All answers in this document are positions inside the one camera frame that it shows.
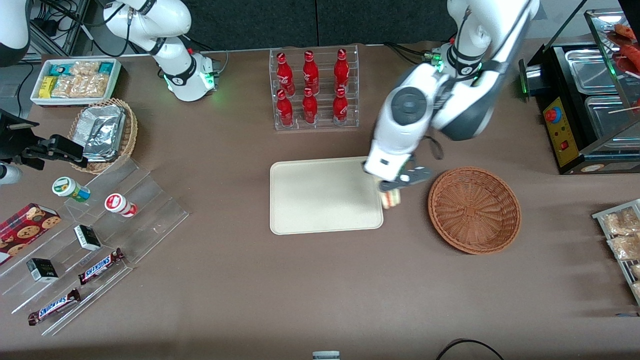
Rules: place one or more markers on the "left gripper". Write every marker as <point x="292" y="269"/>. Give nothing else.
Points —
<point x="364" y="167"/>

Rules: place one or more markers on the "triangle sandwich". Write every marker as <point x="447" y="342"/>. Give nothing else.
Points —
<point x="391" y="200"/>

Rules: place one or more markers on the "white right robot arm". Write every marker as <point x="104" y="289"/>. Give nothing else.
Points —
<point x="175" y="55"/>

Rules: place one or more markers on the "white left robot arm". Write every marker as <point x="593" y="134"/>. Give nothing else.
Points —
<point x="400" y="125"/>

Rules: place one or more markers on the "small tan wicker basket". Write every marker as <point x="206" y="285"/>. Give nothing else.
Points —
<point x="129" y="135"/>

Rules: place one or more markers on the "large brown wicker basket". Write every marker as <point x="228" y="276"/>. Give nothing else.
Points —
<point x="475" y="210"/>

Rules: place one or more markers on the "cream plastic tray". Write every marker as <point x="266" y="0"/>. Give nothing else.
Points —
<point x="320" y="200"/>

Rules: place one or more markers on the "tray of packaged pastries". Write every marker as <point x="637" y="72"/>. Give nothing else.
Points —
<point x="598" y="216"/>

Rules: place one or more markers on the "green lid cup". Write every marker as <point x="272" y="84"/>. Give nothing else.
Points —
<point x="65" y="186"/>

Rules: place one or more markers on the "silver foil packet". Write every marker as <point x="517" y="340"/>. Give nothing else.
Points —
<point x="102" y="132"/>

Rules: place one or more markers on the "white plastic snack bin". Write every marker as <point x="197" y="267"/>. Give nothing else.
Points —
<point x="75" y="102"/>

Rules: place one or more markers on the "red cookie box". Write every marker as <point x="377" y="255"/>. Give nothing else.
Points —
<point x="25" y="230"/>

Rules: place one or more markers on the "clear nut snack bag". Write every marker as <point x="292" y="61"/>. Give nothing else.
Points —
<point x="94" y="86"/>
<point x="65" y="87"/>
<point x="85" y="68"/>

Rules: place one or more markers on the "yellow snack pack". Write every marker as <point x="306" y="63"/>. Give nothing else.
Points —
<point x="48" y="87"/>

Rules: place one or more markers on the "red lid cup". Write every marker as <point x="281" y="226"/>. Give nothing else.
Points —
<point x="116" y="203"/>

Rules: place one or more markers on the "teal snack pack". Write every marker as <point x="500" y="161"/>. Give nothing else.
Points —
<point x="106" y="67"/>
<point x="60" y="69"/>

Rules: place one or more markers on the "small black white box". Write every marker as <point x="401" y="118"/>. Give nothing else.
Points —
<point x="87" y="237"/>
<point x="42" y="270"/>

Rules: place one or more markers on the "red cola bottle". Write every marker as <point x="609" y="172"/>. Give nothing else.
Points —
<point x="340" y="107"/>
<point x="285" y="111"/>
<point x="286" y="75"/>
<point x="311" y="74"/>
<point x="310" y="107"/>
<point x="342" y="72"/>

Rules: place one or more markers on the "clear acrylic stepped display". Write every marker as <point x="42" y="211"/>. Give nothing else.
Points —
<point x="150" y="200"/>

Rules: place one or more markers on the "clear acrylic bottle rack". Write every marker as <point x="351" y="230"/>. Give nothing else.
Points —
<point x="298" y="117"/>

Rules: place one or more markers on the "Snickers chocolate bar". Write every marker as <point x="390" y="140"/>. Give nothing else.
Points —
<point x="98" y="267"/>
<point x="52" y="307"/>

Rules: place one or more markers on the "black food warmer appliance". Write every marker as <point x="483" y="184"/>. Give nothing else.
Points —
<point x="562" y="130"/>

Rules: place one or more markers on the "small white grey object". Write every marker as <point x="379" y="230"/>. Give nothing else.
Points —
<point x="326" y="356"/>

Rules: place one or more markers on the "steel warmer pan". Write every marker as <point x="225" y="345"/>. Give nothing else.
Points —
<point x="607" y="122"/>
<point x="587" y="70"/>

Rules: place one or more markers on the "clear bag of snacks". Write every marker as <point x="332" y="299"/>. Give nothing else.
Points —
<point x="622" y="222"/>
<point x="637" y="290"/>
<point x="636" y="271"/>
<point x="627" y="247"/>

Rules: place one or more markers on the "wooden skewer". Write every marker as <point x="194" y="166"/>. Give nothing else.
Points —
<point x="625" y="109"/>

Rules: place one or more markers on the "red sausage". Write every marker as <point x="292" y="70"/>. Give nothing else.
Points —
<point x="625" y="31"/>
<point x="631" y="55"/>

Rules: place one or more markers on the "small dark flat object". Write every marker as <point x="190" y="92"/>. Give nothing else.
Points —
<point x="627" y="315"/>

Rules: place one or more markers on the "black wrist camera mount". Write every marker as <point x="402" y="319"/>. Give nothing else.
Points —
<point x="15" y="135"/>

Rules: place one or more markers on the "aluminium frame post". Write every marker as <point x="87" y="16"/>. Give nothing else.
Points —
<point x="77" y="22"/>

